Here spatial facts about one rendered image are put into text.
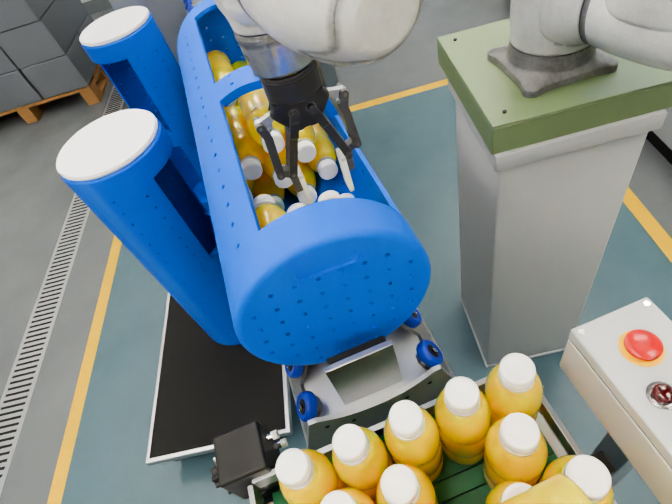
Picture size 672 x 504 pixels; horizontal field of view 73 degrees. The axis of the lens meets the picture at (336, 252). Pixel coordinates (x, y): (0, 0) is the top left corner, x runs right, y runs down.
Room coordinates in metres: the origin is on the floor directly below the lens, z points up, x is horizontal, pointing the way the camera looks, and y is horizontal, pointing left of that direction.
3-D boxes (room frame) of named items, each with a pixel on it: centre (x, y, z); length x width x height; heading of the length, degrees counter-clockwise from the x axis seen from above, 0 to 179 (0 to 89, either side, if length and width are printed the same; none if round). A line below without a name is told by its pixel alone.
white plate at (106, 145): (1.12, 0.46, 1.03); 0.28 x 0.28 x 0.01
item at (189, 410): (1.37, 0.50, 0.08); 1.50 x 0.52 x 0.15; 172
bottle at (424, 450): (0.18, -0.01, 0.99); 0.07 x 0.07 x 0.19
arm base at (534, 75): (0.77, -0.53, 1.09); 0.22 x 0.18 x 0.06; 178
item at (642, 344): (0.16, -0.28, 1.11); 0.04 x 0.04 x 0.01
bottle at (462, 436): (0.18, -0.08, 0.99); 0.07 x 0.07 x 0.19
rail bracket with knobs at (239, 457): (0.25, 0.22, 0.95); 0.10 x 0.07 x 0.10; 93
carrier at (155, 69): (1.93, 0.48, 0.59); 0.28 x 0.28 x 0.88
